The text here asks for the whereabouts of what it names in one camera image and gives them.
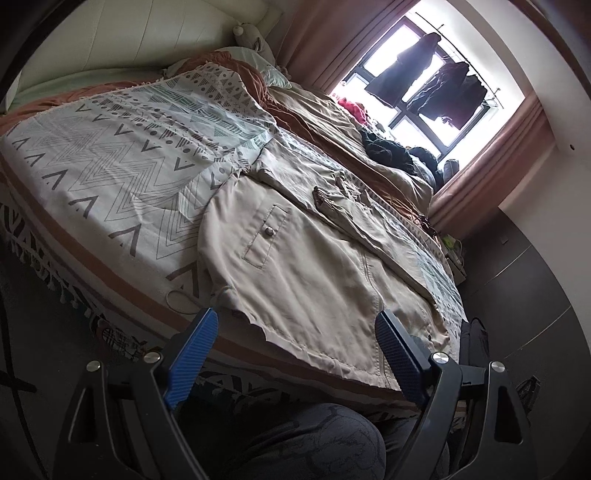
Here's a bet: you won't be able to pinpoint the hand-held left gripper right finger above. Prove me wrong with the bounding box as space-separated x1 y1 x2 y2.
375 310 541 480

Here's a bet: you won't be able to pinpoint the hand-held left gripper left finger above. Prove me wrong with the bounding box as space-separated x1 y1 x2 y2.
53 308 219 480

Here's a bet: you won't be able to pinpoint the beige jacket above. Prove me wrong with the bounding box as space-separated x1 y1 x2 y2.
198 138 451 391

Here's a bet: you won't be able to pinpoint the red clothes pile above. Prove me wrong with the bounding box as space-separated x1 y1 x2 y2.
335 95 370 123

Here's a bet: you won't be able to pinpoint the clothes rod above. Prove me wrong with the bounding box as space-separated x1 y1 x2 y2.
413 11 502 100

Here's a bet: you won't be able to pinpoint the black folded garment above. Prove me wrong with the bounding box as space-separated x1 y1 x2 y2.
459 318 490 365

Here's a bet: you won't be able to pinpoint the patterned slipper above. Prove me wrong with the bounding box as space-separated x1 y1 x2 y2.
92 323 148 356

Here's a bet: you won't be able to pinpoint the white nightstand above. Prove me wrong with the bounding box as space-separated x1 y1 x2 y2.
443 235 467 282

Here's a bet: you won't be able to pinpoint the person's left leg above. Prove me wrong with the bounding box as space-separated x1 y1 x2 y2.
180 401 386 480

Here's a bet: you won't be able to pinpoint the dark cushions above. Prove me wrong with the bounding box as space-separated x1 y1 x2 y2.
409 145 460 185

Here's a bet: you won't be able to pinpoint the black knit garment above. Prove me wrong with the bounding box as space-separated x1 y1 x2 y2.
360 127 419 174

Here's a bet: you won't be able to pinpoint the patterned bed blanket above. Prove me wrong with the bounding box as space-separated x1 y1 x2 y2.
0 62 465 416

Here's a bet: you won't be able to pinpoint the pink curtain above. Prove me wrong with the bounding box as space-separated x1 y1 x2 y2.
281 0 416 95
427 92 555 227

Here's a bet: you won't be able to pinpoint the dark framed window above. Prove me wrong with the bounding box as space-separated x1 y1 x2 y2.
330 14 527 162

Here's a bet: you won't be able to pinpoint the beige duvet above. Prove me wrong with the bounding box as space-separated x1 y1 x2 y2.
268 85 432 208

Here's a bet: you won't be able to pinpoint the dark hanging garment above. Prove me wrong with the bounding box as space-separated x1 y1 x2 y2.
443 74 488 130
406 60 467 116

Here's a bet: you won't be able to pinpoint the orange-brown bed cover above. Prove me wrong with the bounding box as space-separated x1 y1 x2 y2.
0 48 435 222

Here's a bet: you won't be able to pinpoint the long dark hanging coat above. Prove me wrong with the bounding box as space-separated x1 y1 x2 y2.
365 32 441 109

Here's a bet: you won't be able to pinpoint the light green pillow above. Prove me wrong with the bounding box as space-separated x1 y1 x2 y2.
161 46 293 88

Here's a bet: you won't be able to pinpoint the light green bed sheet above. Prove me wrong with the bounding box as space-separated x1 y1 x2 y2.
4 69 160 114

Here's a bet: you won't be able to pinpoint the grey plush toy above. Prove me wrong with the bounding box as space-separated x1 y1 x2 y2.
232 23 278 65

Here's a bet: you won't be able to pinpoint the cream padded headboard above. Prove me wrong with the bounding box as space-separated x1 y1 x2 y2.
9 0 284 88

